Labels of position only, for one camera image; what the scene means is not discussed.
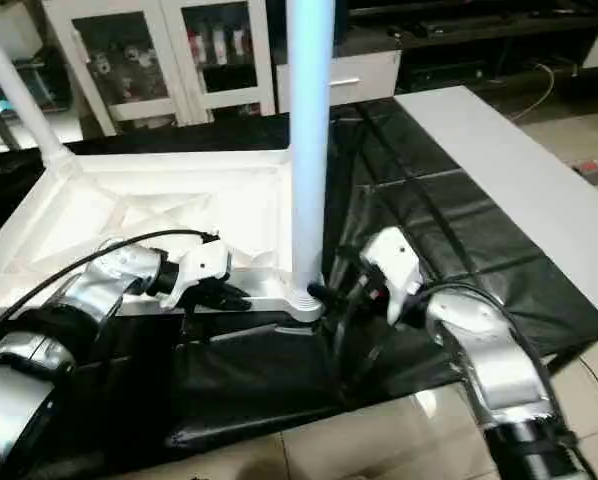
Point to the white plastic table top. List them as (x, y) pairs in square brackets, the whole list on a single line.
[(129, 200)]

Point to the white plastic table leg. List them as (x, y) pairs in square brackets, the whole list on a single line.
[(24, 100), (309, 120)]

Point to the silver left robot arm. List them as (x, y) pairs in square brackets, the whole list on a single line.
[(89, 290)]

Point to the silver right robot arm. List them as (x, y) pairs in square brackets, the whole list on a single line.
[(489, 360)]

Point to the black work mat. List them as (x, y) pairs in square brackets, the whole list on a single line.
[(449, 230)]

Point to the white glass door cabinet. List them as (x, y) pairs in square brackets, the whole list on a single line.
[(149, 55)]

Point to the small grey pink object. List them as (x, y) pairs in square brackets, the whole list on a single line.
[(590, 171)]

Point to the white drawer cabinet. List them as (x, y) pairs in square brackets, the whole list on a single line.
[(499, 35)]

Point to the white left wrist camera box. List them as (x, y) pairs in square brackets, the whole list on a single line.
[(204, 262)]

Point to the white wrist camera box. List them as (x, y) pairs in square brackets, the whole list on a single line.
[(391, 262), (204, 262)]

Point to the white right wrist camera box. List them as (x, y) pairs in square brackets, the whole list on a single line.
[(391, 262)]

